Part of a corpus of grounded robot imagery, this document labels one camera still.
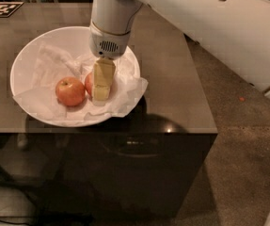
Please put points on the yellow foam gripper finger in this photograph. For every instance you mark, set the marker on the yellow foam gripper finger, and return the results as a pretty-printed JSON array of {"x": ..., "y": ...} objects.
[{"x": 103, "y": 75}]

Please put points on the white bowl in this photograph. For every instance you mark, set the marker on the white bowl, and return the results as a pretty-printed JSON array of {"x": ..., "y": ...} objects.
[{"x": 46, "y": 44}]

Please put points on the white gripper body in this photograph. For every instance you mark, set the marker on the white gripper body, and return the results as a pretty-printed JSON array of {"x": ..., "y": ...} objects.
[{"x": 107, "y": 44}]

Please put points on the black white fiducial marker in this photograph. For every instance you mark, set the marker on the black white fiducial marker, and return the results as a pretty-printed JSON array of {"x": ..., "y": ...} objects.
[{"x": 8, "y": 8}]

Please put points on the white crumpled paper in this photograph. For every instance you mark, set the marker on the white crumpled paper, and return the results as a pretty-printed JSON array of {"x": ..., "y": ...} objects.
[{"x": 46, "y": 66}]

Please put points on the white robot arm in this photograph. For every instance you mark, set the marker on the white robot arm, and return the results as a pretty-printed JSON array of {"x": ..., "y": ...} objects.
[{"x": 231, "y": 43}]

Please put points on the red apple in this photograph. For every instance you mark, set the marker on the red apple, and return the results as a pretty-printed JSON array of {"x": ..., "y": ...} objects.
[
  {"x": 70, "y": 91},
  {"x": 89, "y": 84}
]

